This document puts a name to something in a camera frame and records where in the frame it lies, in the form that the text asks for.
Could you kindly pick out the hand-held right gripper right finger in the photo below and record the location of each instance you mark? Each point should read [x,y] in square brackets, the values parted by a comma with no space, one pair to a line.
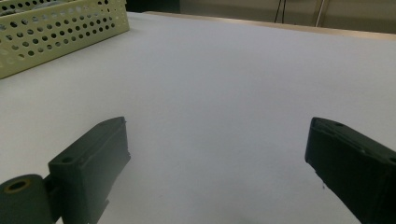
[351,161]

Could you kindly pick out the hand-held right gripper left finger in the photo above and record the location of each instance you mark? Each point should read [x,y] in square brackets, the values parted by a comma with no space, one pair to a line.
[90,168]

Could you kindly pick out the pale yellow perforated plastic basket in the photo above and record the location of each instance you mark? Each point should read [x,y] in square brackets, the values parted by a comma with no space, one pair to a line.
[62,34]

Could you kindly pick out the wooden table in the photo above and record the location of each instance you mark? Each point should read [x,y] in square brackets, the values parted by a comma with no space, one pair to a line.
[280,25]

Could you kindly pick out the white table cover sheet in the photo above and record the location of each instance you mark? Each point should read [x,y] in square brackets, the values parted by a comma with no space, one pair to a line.
[218,81]

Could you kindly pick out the light wooden cabinet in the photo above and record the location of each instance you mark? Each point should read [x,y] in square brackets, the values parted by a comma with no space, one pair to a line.
[236,7]

